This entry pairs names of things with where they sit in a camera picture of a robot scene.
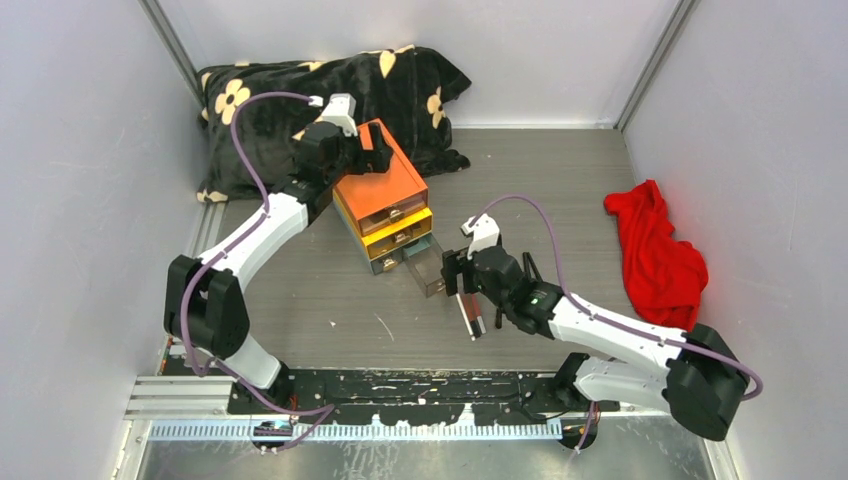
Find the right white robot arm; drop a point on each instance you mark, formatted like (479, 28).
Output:
(692, 375)

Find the clear drawer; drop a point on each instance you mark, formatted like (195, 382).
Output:
(424, 261)

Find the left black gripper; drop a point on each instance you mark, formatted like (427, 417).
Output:
(374, 161)

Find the short red lip gloss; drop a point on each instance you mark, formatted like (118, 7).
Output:
(475, 324)

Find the orange drawer organizer box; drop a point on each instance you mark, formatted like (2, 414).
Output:
(384, 212)

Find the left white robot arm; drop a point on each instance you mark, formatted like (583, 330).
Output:
(205, 306)

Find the red cloth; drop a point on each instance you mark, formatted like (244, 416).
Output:
(663, 277)

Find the black floral blanket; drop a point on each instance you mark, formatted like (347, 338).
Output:
(406, 88)

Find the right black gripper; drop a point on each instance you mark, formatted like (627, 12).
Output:
(450, 270)

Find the white makeup pencil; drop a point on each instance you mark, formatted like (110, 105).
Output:
(467, 315)

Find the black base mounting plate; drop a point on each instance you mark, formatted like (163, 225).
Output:
(429, 397)

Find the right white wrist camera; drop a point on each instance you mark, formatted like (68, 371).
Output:
(483, 233)

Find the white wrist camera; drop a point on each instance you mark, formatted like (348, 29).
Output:
(339, 110)
(483, 233)

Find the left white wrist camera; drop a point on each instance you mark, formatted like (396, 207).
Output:
(339, 110)

